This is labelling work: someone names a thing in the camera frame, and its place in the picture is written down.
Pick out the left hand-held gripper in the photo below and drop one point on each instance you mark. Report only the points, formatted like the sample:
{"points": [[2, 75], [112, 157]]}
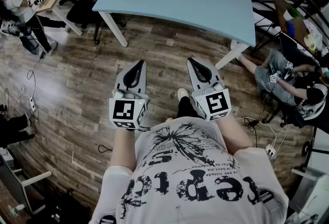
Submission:
{"points": [[124, 112]]}

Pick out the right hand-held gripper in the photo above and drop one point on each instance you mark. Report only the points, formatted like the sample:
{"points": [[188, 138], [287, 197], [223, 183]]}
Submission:
{"points": [[215, 103]]}

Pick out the person's left forearm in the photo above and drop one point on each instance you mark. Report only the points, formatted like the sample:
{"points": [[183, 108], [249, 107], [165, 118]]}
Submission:
{"points": [[123, 148]]}

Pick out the person's right forearm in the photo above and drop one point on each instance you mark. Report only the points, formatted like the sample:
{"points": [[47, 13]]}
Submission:
{"points": [[236, 133]]}

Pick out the person's white shoe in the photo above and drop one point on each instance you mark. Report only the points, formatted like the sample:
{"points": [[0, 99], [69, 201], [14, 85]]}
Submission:
{"points": [[182, 93]]}

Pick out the person's black trouser leg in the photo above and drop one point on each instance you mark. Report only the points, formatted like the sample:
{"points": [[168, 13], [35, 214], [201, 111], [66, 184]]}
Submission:
{"points": [[187, 108]]}

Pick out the light blue table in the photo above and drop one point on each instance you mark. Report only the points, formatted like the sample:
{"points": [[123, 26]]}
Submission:
{"points": [[185, 7]]}

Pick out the black office chair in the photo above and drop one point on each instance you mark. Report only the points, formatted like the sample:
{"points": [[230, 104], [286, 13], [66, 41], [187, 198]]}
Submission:
{"points": [[84, 4]]}

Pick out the blue object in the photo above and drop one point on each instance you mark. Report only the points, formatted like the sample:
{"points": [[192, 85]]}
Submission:
{"points": [[290, 28]]}

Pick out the white power strip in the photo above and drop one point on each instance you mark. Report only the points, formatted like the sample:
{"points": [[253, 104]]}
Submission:
{"points": [[32, 103], [270, 151]]}

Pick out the person's white printed t-shirt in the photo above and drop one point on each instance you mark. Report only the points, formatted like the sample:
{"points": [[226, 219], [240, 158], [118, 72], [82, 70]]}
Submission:
{"points": [[190, 179]]}

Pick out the dark wooden side desk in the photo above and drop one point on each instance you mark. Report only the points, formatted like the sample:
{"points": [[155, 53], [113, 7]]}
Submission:
{"points": [[295, 25]]}

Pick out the green potted plant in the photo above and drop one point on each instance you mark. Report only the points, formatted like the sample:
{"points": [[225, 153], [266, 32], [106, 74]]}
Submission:
{"points": [[291, 12]]}

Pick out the pale yellow container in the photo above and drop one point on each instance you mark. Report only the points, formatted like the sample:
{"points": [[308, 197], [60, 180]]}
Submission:
{"points": [[310, 40]]}

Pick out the white furniture frame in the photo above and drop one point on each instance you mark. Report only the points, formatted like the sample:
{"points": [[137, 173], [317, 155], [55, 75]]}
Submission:
{"points": [[20, 184]]}

